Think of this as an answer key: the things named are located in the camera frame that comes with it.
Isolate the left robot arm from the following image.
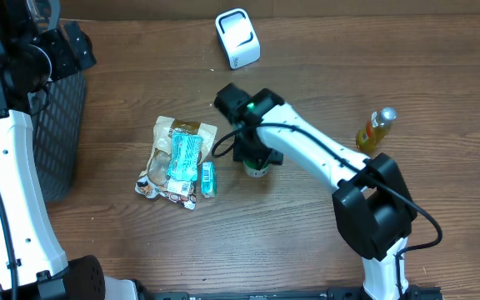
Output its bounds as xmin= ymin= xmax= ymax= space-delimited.
xmin=0 ymin=1 xmax=107 ymax=299

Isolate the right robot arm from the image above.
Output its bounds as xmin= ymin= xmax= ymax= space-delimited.
xmin=214 ymin=83 xmax=417 ymax=299

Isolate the teal wet wipes pack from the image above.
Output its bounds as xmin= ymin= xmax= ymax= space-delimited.
xmin=167 ymin=131 xmax=203 ymax=182

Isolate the grey plastic basket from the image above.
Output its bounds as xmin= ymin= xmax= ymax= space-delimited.
xmin=27 ymin=0 xmax=86 ymax=203

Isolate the yellow liquid bottle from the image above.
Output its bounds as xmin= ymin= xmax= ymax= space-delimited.
xmin=356 ymin=107 xmax=397 ymax=153

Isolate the brown white snack bag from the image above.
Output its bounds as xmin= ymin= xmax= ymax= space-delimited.
xmin=135 ymin=116 xmax=218 ymax=211

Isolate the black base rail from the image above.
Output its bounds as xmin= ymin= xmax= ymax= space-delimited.
xmin=110 ymin=281 xmax=443 ymax=300

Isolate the small teal tissue pack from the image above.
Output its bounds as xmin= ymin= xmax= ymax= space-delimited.
xmin=201 ymin=162 xmax=218 ymax=198

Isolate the green lid jar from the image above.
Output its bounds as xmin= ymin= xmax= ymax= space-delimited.
xmin=243 ymin=161 xmax=270 ymax=178

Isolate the white barcode scanner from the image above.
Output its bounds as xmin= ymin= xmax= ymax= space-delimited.
xmin=215 ymin=7 xmax=261 ymax=70

